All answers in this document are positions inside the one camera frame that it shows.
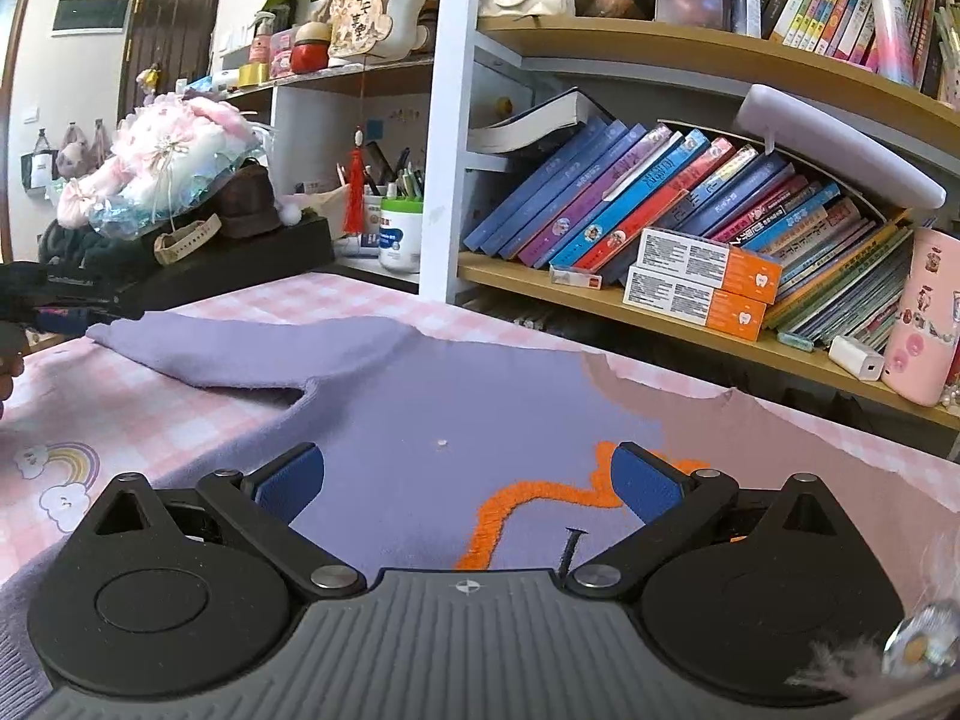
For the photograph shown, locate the orange and white box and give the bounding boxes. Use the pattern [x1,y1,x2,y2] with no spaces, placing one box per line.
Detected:
[622,266,767,342]
[636,227,782,306]

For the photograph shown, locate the green framed wall board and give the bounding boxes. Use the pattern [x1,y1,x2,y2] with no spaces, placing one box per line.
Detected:
[50,0,128,38]

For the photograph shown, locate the purple and pink sweater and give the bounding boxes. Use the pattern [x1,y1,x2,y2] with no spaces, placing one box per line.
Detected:
[0,313,960,691]

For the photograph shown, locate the brown hat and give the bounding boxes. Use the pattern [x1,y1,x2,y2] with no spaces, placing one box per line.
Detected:
[212,161,284,241]

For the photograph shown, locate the red tassel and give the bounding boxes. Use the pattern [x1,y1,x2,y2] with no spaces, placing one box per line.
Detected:
[343,127,369,236]

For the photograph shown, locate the white decorated hanging plaque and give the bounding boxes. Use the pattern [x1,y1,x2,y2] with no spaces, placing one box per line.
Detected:
[328,0,437,66]

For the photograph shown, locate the hanging wall bags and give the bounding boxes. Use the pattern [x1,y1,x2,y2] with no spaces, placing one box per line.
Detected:
[19,118,115,197]

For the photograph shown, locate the person's left hand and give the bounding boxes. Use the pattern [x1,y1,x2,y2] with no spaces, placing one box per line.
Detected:
[0,351,26,421]

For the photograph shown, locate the pens in holder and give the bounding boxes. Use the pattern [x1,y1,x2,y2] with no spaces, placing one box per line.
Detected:
[363,142,422,203]

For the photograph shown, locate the white jar with green lid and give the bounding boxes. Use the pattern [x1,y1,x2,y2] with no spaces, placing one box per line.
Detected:
[378,197,424,274]

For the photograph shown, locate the row of colourful books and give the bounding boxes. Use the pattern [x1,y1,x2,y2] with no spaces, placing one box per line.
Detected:
[750,0,960,110]
[461,116,923,338]

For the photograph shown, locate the thick grey paperback book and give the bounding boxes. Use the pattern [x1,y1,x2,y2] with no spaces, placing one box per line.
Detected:
[469,88,605,156]

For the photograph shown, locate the white and wooden bookshelf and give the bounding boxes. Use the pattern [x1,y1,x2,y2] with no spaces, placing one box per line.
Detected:
[217,0,960,466]

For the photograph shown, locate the white oblong lamp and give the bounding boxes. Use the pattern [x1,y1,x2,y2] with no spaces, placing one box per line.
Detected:
[733,84,948,210]

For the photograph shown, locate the black case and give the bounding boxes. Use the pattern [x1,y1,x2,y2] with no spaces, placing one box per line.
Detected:
[112,214,335,310]

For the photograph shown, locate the red round jar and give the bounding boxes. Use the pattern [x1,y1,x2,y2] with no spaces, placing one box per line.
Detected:
[290,22,333,75]

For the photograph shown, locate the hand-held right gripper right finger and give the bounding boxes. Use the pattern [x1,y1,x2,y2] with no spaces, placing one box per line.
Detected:
[564,444,877,601]

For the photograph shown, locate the dark cloth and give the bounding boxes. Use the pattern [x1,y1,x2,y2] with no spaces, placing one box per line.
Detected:
[37,217,155,287]

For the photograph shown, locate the pink printed tumbler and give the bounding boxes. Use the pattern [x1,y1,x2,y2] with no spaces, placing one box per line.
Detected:
[881,227,960,407]

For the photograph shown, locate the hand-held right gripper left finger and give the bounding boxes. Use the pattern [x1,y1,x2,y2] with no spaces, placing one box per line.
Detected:
[71,444,366,601]

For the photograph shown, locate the pink flower bouquet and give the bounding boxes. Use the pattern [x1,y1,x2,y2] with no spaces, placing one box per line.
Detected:
[56,92,265,242]

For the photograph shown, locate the dark wooden door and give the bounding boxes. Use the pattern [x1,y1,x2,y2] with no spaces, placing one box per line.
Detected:
[118,0,235,104]

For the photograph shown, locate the fuzzy cuff with shiny bead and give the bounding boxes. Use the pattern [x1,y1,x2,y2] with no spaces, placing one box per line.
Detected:
[784,529,960,720]

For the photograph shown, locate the beige watch strap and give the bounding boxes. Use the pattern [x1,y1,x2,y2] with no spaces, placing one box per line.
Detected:
[154,214,224,266]

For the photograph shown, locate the white charger plug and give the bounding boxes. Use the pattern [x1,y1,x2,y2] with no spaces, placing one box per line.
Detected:
[829,335,887,382]

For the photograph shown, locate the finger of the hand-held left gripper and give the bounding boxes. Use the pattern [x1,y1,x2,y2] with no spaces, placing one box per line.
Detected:
[34,289,147,336]

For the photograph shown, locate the pink gradient tube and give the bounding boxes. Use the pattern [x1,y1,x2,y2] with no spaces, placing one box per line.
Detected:
[870,0,917,88]

